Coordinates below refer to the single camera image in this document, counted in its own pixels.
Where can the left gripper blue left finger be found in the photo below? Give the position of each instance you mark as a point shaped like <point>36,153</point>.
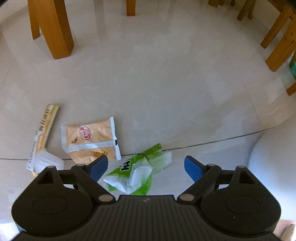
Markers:
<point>97,168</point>

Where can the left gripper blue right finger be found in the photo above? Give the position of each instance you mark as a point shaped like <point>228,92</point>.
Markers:
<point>194,168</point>

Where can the beige snack packet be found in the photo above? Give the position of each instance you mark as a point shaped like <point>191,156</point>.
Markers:
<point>85,143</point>

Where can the green white snack wrapper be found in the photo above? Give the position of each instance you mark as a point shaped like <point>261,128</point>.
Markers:
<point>134,177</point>

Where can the small white plastic cup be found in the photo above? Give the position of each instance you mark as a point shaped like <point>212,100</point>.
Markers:
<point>44,159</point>

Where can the long gold white wrapper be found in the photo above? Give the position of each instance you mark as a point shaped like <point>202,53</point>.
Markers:
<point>41,135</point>

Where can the white plastic trash bin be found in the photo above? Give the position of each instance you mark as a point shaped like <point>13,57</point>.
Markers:
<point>272,161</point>

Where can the green plastic case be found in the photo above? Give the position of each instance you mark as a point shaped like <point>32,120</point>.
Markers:
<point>293,69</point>

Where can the wooden chair right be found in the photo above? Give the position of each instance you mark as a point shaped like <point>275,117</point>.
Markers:
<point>286,46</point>

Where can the wooden dining table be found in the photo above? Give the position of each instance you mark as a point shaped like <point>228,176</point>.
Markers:
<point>51,18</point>

